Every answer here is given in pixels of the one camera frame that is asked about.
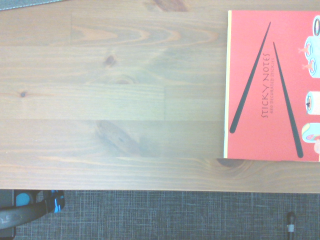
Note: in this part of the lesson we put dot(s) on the red sticky notes book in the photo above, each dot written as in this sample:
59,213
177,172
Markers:
262,75

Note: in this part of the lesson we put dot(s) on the black blue headphones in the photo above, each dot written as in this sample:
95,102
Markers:
22,217

